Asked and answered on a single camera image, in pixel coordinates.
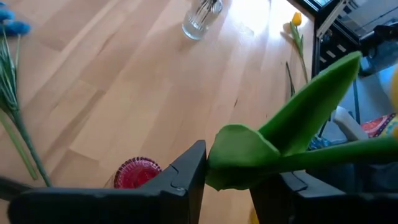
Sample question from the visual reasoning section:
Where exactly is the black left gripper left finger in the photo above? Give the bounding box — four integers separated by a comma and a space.
7, 139, 208, 224

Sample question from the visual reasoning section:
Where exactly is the colourful patterned cloth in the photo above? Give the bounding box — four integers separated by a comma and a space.
360, 112, 398, 139

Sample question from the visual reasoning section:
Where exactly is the blue artificial flower bunch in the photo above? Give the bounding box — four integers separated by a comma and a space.
0, 1, 53, 187

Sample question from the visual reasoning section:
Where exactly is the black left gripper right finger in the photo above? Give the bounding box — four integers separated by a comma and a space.
248, 170, 398, 224

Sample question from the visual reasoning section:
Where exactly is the yellow artificial tulip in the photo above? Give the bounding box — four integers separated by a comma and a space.
289, 11, 309, 84
205, 51, 398, 191

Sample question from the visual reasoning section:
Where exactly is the white rounded object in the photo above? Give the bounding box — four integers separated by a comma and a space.
332, 105, 369, 142

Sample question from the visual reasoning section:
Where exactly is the clear ribbed glass vase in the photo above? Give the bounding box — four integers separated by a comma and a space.
182, 0, 224, 40

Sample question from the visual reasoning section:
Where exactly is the red ribbed glass vase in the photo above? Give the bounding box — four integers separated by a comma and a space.
113, 156, 162, 190

